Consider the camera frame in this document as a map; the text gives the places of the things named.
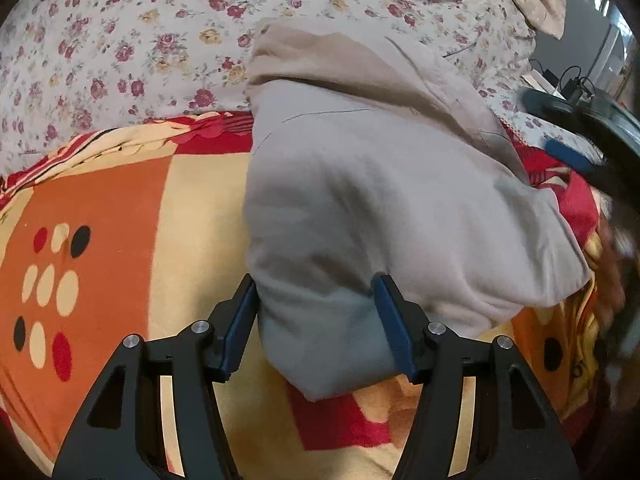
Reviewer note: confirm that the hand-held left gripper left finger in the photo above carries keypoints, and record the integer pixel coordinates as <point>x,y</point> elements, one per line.
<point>240,325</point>

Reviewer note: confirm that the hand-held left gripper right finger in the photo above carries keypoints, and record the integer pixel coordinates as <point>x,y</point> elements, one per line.
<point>395,320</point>

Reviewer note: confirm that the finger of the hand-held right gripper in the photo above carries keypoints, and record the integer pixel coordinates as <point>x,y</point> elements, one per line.
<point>570,155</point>

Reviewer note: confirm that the beige hooded sweatshirt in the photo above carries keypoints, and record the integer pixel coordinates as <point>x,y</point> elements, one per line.
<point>375,200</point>

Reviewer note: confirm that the orange red patterned blanket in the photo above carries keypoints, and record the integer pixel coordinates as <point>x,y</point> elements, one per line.
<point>125,210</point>

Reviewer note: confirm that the floral bed sheet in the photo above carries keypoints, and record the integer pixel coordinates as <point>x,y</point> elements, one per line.
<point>125,60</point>

